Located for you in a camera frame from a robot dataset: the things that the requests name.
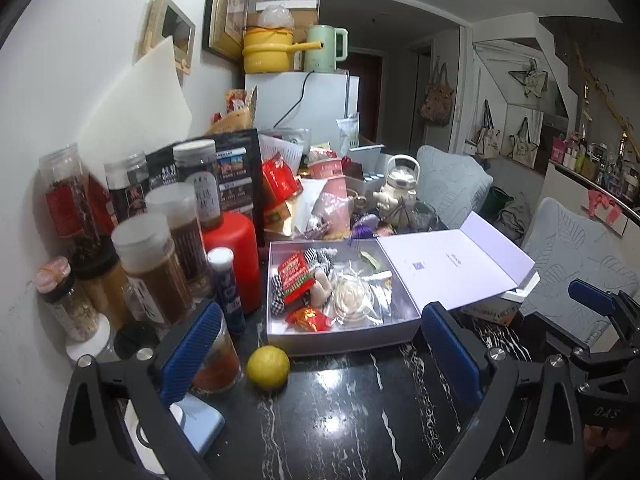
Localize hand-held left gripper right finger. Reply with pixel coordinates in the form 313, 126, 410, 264
421, 301, 586, 480

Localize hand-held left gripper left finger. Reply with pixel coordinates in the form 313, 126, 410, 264
55, 301, 224, 480

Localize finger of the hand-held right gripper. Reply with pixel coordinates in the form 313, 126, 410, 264
542, 330, 597, 366
568, 280, 640, 344

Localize white lidded gift box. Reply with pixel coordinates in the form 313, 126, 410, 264
266, 211, 537, 358

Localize silver foil bag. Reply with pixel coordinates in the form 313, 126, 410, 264
345, 250, 397, 306

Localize clear bag with white flower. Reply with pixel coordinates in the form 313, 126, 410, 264
325, 260, 397, 332

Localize small red candy packet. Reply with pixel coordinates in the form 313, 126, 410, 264
285, 306, 334, 334

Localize red sauce packet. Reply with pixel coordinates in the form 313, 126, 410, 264
277, 252, 317, 307

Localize beige plush toy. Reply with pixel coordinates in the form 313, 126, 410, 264
270, 247, 337, 317

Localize clear jar orange contents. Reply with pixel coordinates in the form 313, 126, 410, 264
192, 325, 244, 394

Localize chair with light blue cover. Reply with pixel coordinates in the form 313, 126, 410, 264
415, 145, 494, 232
520, 197, 640, 342

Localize black cap spice bottle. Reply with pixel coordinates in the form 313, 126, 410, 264
114, 320, 162, 357

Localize blue white medicine box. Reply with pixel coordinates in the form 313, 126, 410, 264
460, 272, 542, 327

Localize blue tablet tube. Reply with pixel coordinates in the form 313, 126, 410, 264
207, 247, 247, 337

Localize light blue power bank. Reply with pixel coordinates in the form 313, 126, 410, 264
177, 392, 227, 457

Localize yellow lemon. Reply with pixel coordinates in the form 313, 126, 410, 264
246, 345, 291, 391

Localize jar of brown powder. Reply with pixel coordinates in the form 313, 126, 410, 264
111, 212, 194, 327

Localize pink bow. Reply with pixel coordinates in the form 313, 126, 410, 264
587, 189, 629, 227

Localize white round charger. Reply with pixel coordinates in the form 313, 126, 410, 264
122, 400, 189, 477

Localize red canister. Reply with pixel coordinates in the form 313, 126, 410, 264
200, 212, 262, 312

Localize clear jar white contents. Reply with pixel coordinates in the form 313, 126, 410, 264
65, 317, 112, 362

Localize jar of dark granules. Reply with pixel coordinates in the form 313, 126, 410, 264
145, 182, 212, 292

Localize black lid jar yellow contents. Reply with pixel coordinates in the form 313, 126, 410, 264
72, 245, 132, 332

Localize green bag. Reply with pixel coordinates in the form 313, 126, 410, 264
487, 187, 532, 242

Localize small jar of nuts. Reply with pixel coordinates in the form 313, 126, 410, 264
37, 255, 99, 344

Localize row of bottles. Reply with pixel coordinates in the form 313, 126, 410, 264
550, 130, 640, 197

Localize glass cup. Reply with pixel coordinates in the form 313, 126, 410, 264
412, 202, 442, 234

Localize purple yarn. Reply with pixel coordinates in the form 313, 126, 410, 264
350, 212, 382, 242

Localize jar with black tea label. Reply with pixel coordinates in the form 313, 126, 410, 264
173, 139, 224, 232

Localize white tote bag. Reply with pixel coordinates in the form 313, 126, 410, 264
502, 117, 542, 164
472, 100, 504, 159

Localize white jug bottle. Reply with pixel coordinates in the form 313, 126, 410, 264
375, 155, 422, 227

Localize clear jar with dark label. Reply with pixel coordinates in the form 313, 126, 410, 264
104, 152, 152, 227

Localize black coffee bag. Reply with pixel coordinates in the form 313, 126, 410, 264
147, 129, 264, 247

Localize red snack packet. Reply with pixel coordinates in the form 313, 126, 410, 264
261, 152, 304, 207

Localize tall jar with red label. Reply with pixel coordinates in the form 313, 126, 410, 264
39, 142, 102, 257

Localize pink cup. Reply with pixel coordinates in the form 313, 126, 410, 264
307, 157, 352, 232

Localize small white cardboard box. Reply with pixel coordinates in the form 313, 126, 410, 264
345, 144, 389, 197

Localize star shaped bag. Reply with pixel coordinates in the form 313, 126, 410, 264
509, 57, 549, 99

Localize woven basket plate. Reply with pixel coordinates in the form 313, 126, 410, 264
212, 87, 257, 134

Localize white foam board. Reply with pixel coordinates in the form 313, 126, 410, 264
77, 35, 194, 182

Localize green tea pouch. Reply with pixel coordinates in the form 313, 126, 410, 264
336, 112, 362, 154

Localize brown patterned tote bag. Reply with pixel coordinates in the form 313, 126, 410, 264
419, 60, 456, 127

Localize dark wooden door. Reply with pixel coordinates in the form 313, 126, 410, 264
347, 50, 387, 142

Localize white fridge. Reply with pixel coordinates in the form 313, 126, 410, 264
245, 71, 361, 147

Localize yellow pot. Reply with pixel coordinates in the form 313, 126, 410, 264
242, 27, 324, 75

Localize green kettle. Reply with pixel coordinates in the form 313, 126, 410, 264
304, 25, 349, 74

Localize framed picture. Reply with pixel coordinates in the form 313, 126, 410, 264
202, 0, 252, 64

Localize clear plastic bag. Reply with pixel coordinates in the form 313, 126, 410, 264
257, 4, 296, 30

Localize black power cable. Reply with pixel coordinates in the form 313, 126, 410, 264
272, 71, 318, 128

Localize wall intercom panel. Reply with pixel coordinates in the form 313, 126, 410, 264
137, 0, 197, 77

